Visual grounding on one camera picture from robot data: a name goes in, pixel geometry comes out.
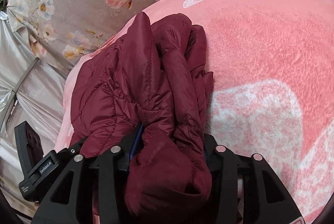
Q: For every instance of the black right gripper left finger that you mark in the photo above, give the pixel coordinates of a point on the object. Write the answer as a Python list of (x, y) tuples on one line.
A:
[(86, 183)]

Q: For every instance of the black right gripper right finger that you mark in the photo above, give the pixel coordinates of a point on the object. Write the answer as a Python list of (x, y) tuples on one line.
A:
[(245, 189)]

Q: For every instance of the maroon puffer jacket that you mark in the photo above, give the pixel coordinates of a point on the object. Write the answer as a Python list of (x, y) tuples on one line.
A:
[(153, 75)]

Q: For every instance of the silver satin curtain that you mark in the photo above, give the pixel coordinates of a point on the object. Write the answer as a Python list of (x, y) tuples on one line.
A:
[(31, 91)]

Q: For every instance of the pink butterfly fleece blanket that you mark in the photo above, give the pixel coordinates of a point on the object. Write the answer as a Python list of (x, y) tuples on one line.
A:
[(273, 67)]

